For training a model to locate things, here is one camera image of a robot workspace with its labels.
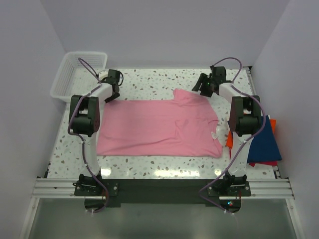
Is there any orange folded t shirt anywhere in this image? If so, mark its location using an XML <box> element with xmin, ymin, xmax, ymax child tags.
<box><xmin>226</xmin><ymin>119</ymin><xmax>277</xmax><ymax>149</ymax></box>

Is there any aluminium rail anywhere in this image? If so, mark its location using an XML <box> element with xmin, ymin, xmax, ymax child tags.
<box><xmin>243</xmin><ymin>65</ymin><xmax>282</xmax><ymax>179</ymax></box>
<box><xmin>32</xmin><ymin>178</ymin><xmax>294</xmax><ymax>199</ymax></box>

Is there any aluminium right side rail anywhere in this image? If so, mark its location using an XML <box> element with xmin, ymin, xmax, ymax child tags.
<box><xmin>243</xmin><ymin>65</ymin><xmax>282</xmax><ymax>179</ymax></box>

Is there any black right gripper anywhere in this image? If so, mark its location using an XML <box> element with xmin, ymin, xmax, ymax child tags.
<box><xmin>192</xmin><ymin>73</ymin><xmax>215</xmax><ymax>98</ymax></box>

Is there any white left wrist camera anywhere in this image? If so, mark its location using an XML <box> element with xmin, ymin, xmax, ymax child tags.
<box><xmin>98</xmin><ymin>70</ymin><xmax>108</xmax><ymax>81</ymax></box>

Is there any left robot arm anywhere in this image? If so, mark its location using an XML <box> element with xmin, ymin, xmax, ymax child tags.
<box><xmin>67</xmin><ymin>69</ymin><xmax>124</xmax><ymax>177</ymax></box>

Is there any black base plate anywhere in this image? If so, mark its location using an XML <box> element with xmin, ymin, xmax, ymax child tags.
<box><xmin>73</xmin><ymin>175</ymin><xmax>252</xmax><ymax>212</ymax></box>

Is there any pink t shirt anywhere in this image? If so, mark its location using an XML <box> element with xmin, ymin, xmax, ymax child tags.
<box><xmin>96</xmin><ymin>89</ymin><xmax>223</xmax><ymax>158</ymax></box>

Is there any aluminium front rail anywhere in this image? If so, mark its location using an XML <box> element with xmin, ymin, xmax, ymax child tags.
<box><xmin>32</xmin><ymin>178</ymin><xmax>294</xmax><ymax>199</ymax></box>

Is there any white plastic basket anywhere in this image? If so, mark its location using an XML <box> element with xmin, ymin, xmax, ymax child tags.
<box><xmin>50</xmin><ymin>51</ymin><xmax>108</xmax><ymax>103</ymax></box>

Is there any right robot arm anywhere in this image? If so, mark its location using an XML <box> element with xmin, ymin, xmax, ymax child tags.
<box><xmin>192</xmin><ymin>66</ymin><xmax>262</xmax><ymax>177</ymax></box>

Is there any blue folded t shirt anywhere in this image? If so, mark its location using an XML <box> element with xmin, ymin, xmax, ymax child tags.
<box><xmin>250</xmin><ymin>116</ymin><xmax>279</xmax><ymax>150</ymax></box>

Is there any red folded t shirt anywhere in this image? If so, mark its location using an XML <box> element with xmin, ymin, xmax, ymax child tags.
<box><xmin>228</xmin><ymin>148</ymin><xmax>279</xmax><ymax>168</ymax></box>

